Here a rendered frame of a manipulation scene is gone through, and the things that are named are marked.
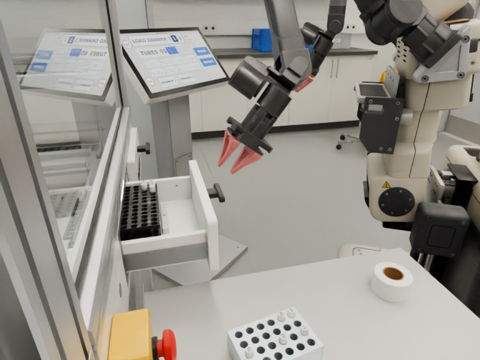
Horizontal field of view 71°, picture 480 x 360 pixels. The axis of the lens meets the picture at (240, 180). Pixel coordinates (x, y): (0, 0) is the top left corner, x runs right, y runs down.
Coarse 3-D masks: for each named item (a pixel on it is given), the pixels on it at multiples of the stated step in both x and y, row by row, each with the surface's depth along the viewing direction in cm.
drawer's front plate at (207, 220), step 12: (192, 168) 78; (192, 180) 78; (192, 192) 82; (204, 192) 67; (204, 204) 63; (204, 216) 61; (204, 228) 63; (216, 228) 59; (216, 240) 60; (216, 252) 61; (216, 264) 62
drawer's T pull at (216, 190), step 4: (216, 184) 74; (216, 188) 73; (220, 188) 73; (208, 192) 71; (212, 192) 71; (216, 192) 71; (220, 192) 71; (212, 196) 71; (216, 196) 71; (220, 196) 69; (224, 196) 69; (220, 200) 69; (224, 200) 69
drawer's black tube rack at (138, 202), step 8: (128, 192) 73; (136, 192) 74; (144, 192) 74; (128, 200) 71; (136, 200) 70; (144, 200) 71; (128, 208) 68; (136, 208) 67; (144, 208) 68; (128, 216) 64; (136, 216) 65; (144, 216) 65; (128, 224) 62; (136, 224) 62; (144, 224) 63; (160, 224) 67; (120, 232) 61; (128, 232) 66; (136, 232) 65; (144, 232) 65; (152, 232) 64; (160, 232) 65
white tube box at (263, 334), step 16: (256, 320) 55; (272, 320) 55; (288, 320) 55; (304, 320) 55; (240, 336) 54; (256, 336) 52; (272, 336) 52; (288, 336) 52; (304, 336) 52; (240, 352) 50; (256, 352) 50; (272, 352) 50; (288, 352) 51; (304, 352) 50; (320, 352) 51
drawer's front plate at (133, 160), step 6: (132, 132) 102; (132, 138) 98; (138, 138) 107; (132, 144) 93; (138, 144) 104; (132, 150) 89; (132, 156) 85; (138, 156) 97; (132, 162) 82; (138, 162) 95; (132, 168) 83; (138, 168) 92; (132, 174) 84; (132, 180) 84; (138, 180) 87
